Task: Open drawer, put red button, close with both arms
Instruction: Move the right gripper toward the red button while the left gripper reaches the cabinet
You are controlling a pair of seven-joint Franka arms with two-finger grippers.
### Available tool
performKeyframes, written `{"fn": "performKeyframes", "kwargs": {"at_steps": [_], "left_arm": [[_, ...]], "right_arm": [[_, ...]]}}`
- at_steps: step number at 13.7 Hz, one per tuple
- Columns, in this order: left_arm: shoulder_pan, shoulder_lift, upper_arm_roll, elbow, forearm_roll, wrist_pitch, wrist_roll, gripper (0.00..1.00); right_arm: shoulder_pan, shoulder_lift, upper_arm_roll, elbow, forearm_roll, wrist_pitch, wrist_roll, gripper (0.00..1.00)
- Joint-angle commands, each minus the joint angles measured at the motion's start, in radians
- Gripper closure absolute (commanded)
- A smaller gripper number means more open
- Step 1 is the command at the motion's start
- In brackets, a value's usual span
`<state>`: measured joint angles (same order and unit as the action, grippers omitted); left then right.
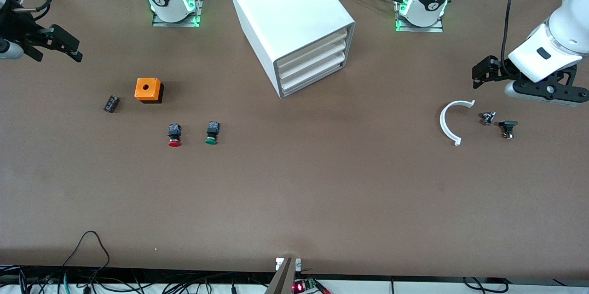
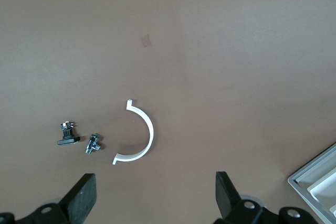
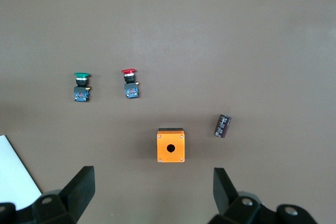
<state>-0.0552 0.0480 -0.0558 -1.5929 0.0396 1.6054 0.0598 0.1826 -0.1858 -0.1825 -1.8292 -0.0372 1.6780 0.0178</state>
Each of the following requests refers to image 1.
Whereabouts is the black coiled cable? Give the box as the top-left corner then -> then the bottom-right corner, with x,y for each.
462,277 -> 509,294

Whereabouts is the circuit board with red light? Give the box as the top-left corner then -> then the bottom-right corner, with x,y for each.
293,278 -> 319,294

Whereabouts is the white curved plastic arc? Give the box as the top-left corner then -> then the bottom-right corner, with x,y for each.
439,99 -> 476,146

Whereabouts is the white plastic drawer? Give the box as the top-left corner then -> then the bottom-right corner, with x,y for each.
279,28 -> 348,70
280,40 -> 347,81
281,52 -> 346,94

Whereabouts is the black left camera bracket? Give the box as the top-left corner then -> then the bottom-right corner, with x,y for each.
512,65 -> 589,102

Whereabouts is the grey camera mount beam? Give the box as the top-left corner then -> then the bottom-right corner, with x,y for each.
265,257 -> 296,294

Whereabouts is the green mushroom push button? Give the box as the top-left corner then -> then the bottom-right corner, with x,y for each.
205,121 -> 220,145

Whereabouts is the black looped cable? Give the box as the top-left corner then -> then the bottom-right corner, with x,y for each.
62,231 -> 111,282

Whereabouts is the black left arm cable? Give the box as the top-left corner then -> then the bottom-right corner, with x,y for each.
502,0 -> 525,76

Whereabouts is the white drawer cabinet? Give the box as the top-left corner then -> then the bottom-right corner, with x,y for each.
226,0 -> 356,99

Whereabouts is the orange box with black base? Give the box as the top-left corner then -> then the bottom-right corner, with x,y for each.
134,77 -> 164,104

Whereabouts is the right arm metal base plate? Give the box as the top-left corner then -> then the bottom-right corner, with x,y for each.
152,0 -> 205,28

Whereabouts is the silver mount bracket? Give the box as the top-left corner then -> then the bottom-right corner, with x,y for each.
276,257 -> 302,271

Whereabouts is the red mushroom push button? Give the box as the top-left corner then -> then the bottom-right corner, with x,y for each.
167,123 -> 182,148

